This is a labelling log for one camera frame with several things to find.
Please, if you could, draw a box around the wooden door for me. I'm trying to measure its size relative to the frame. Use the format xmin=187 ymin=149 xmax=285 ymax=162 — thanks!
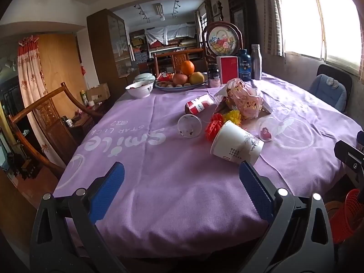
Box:
xmin=37 ymin=33 xmax=87 ymax=114

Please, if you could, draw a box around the crushed red beer can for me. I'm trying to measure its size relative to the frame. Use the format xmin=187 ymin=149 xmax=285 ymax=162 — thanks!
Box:
xmin=184 ymin=93 xmax=214 ymax=116

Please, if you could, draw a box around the red foam fruit net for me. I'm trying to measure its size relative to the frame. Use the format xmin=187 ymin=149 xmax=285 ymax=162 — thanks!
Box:
xmin=205 ymin=113 xmax=226 ymax=141

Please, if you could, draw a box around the wooden glass door cabinet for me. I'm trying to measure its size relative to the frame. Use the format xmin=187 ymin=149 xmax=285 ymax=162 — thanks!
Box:
xmin=87 ymin=8 xmax=133 ymax=97

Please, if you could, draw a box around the yellow foam fruit net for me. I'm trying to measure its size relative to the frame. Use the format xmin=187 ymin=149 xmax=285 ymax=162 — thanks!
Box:
xmin=223 ymin=110 xmax=242 ymax=126

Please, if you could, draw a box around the red box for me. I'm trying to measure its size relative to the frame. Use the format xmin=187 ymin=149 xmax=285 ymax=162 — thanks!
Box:
xmin=217 ymin=56 xmax=239 ymax=84

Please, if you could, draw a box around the white sheet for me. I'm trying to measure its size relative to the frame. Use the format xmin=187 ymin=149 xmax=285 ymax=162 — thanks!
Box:
xmin=145 ymin=23 xmax=197 ymax=46

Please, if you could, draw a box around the printed plastic bag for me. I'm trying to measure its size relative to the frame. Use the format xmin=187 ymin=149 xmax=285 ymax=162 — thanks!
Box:
xmin=220 ymin=78 xmax=273 ymax=120

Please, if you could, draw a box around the silver metal bottle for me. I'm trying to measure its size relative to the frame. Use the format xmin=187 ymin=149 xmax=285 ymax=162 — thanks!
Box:
xmin=251 ymin=44 xmax=263 ymax=81

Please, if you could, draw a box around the hanging ceiling lamp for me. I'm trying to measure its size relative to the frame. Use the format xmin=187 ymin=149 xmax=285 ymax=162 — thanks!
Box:
xmin=154 ymin=3 xmax=166 ymax=22

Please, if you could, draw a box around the red plastic basket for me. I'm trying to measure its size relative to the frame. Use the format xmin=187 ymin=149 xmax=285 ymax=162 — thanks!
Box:
xmin=324 ymin=188 xmax=364 ymax=245

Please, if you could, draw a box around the clear plastic cup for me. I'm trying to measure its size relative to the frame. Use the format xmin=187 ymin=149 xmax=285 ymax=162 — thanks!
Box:
xmin=177 ymin=114 xmax=203 ymax=138
xmin=256 ymin=116 xmax=295 ymax=143

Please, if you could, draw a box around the dark supplement jar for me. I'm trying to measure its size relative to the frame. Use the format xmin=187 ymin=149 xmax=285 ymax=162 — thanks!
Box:
xmin=207 ymin=63 xmax=221 ymax=88

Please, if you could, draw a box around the white paper cup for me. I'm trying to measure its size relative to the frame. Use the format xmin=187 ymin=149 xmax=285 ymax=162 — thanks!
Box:
xmin=210 ymin=120 xmax=265 ymax=165

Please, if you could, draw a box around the window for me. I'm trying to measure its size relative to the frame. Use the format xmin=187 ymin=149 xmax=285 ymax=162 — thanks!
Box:
xmin=270 ymin=0 xmax=364 ymax=76

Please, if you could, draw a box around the blue oval fruit plate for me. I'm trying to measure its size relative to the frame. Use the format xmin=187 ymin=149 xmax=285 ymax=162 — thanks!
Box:
xmin=154 ymin=78 xmax=208 ymax=92

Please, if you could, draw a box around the row of brown kiwis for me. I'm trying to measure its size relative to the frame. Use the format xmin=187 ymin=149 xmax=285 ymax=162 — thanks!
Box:
xmin=158 ymin=81 xmax=192 ymax=88

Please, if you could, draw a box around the white patterned bowl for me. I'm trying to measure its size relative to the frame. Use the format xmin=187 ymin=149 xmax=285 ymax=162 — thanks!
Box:
xmin=126 ymin=80 xmax=155 ymax=99

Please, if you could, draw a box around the carved wooden chair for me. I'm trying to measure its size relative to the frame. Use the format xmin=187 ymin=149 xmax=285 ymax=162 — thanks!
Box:
xmin=154 ymin=48 xmax=208 ymax=76

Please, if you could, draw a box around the floral curtain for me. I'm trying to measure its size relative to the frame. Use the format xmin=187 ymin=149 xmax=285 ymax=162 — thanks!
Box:
xmin=17 ymin=35 xmax=66 ymax=168

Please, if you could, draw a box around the purple printed tablecloth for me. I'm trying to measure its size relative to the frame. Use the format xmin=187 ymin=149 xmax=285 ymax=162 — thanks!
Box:
xmin=53 ymin=72 xmax=360 ymax=258

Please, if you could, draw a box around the cardboard box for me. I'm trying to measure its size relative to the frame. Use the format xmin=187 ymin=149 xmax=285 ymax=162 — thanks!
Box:
xmin=85 ymin=83 xmax=111 ymax=101

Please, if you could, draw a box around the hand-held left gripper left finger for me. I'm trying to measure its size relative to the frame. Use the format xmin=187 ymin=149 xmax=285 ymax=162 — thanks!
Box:
xmin=30 ymin=162 xmax=128 ymax=273

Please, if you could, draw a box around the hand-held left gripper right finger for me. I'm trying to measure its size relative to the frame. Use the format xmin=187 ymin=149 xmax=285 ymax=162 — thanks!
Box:
xmin=239 ymin=161 xmax=335 ymax=273

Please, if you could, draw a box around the silver foil wrapper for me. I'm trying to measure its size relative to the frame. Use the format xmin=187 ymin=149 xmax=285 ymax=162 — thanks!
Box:
xmin=214 ymin=88 xmax=229 ymax=113

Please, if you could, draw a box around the red apple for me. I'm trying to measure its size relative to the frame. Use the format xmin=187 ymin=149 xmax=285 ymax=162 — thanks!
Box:
xmin=172 ymin=73 xmax=189 ymax=86

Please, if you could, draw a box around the yellow pear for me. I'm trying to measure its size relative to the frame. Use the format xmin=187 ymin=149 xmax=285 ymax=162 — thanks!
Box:
xmin=189 ymin=72 xmax=205 ymax=85

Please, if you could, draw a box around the tall dark wooden cabinet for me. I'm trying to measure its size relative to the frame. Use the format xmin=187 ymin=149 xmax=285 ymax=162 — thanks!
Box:
xmin=227 ymin=0 xmax=260 ymax=71

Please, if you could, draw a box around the curved wooden armchair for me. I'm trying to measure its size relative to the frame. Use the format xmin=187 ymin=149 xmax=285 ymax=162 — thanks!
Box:
xmin=8 ymin=82 xmax=104 ymax=177

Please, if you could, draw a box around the dark low side table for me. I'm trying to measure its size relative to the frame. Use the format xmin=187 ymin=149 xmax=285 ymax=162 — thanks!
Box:
xmin=61 ymin=102 xmax=111 ymax=145

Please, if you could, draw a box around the dark blue supplement bottle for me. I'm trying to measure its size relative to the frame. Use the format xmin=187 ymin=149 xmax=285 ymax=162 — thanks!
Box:
xmin=238 ymin=49 xmax=252 ymax=81

